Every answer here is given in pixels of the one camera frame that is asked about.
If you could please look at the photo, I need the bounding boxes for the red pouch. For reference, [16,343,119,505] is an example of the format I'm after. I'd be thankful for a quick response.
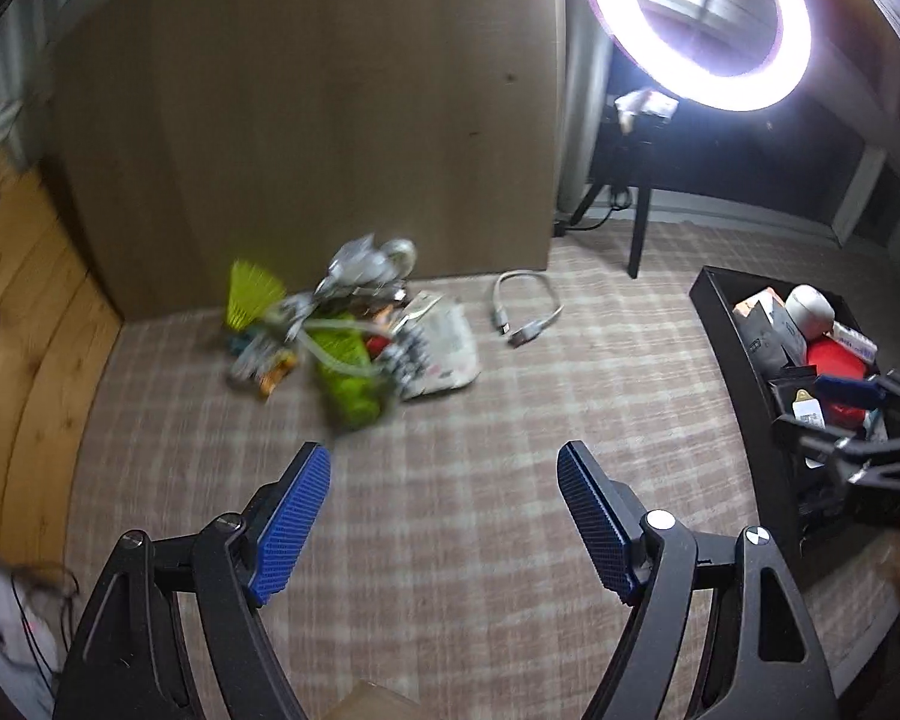
[806,337,866,431]

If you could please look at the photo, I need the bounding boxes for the white electric device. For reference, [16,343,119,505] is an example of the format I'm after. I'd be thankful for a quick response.
[785,284,836,341]

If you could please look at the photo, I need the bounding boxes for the black tripod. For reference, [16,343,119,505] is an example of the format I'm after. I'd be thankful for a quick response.
[560,114,660,280]

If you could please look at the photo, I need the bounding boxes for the ring light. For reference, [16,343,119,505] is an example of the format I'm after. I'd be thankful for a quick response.
[590,0,811,112]

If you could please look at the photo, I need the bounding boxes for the grey bead massager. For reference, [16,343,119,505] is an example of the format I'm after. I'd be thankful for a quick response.
[375,323,430,398]

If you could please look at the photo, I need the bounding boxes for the tape roll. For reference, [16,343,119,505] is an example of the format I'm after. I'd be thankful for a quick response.
[380,239,418,280]

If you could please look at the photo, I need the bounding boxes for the white usb cable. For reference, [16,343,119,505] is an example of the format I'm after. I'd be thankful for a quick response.
[490,268,566,350]

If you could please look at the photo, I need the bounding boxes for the wooden cabinet panel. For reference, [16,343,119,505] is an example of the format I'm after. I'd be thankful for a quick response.
[50,0,560,320]

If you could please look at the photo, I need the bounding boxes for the black storage box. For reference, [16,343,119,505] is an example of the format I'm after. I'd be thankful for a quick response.
[689,266,900,574]

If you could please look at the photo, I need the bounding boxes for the white lotion bottle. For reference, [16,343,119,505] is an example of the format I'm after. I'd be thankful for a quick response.
[792,388,826,427]

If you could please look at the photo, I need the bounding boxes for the clear plastic bag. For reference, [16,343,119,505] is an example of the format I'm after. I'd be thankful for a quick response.
[315,234,398,298]

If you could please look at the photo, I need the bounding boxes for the pine wood board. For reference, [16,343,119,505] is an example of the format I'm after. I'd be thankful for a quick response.
[0,146,121,564]

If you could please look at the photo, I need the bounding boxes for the green plastic wrapper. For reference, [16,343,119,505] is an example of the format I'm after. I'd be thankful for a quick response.
[308,328,385,431]

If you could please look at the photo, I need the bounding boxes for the white printed sachet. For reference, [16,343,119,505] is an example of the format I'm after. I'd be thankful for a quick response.
[401,298,481,401]

